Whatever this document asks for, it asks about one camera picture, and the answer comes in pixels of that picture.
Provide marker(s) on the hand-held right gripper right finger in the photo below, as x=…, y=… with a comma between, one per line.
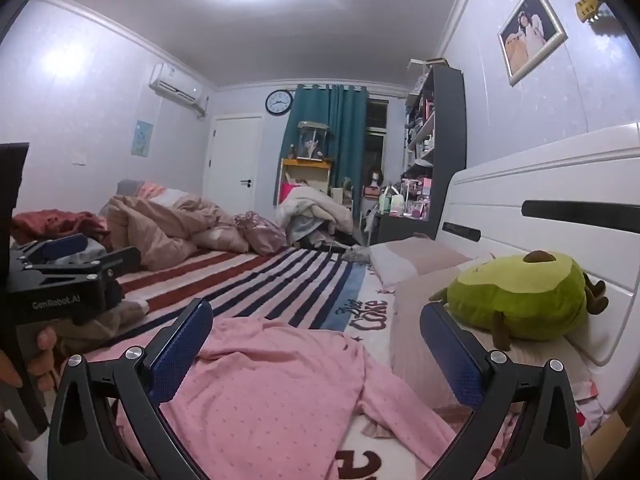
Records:
x=452, y=355

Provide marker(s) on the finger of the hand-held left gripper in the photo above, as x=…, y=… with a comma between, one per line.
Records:
x=122, y=260
x=62, y=246

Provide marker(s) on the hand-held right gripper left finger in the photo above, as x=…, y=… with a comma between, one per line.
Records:
x=182, y=345

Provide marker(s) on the pink dotted knit garment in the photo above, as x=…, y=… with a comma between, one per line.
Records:
x=280, y=390

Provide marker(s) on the person's left hand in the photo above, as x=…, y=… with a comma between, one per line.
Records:
x=45, y=350

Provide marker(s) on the red cloth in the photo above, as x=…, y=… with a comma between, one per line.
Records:
x=55, y=222

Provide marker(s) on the large pink ribbed pillow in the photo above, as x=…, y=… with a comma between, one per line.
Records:
x=407, y=340

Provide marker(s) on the beige duvet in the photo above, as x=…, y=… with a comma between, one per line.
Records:
x=160, y=230

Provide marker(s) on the brown cloth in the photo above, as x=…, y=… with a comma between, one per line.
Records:
x=100, y=325

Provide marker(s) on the pink striped pillow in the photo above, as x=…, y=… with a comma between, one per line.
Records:
x=150, y=189

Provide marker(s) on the green avocado plush toy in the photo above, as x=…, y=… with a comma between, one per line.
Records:
x=520, y=295

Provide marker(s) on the small pink pillow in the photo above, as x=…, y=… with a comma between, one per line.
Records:
x=415, y=260

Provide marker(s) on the striped printed bed sheet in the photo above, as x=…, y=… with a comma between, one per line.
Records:
x=300, y=285

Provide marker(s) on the pink satin bag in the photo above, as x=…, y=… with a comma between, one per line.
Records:
x=260, y=235

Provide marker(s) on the dark desk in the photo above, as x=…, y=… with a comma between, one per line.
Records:
x=400, y=227

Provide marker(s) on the white door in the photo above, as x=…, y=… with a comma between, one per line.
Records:
x=232, y=160

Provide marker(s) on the cardboard box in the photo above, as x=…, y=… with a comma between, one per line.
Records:
x=607, y=435

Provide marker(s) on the white air conditioner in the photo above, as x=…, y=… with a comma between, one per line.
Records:
x=175, y=82

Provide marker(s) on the pile of cream bedding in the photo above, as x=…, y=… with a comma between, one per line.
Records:
x=315, y=210

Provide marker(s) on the mannequin head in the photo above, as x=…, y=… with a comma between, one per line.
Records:
x=376, y=176

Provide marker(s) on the white bed headboard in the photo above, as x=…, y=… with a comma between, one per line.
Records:
x=550, y=180

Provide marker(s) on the yellow shelf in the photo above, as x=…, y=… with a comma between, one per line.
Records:
x=305, y=163

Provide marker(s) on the window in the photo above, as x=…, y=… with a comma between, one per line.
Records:
x=375, y=150

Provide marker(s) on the dark bookshelf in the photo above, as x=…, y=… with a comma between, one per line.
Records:
x=450, y=135

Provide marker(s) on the glass display tank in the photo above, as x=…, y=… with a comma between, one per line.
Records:
x=312, y=142

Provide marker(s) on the teal curtain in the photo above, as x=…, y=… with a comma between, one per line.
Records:
x=345, y=135

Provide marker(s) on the yellow guitar headstock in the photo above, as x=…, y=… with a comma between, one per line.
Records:
x=587, y=7

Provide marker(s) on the light blue wall poster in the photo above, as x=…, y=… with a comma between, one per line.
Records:
x=142, y=138

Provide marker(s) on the round wall clock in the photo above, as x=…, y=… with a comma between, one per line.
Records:
x=279, y=102

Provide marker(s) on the framed wall picture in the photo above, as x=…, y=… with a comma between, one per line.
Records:
x=530, y=35

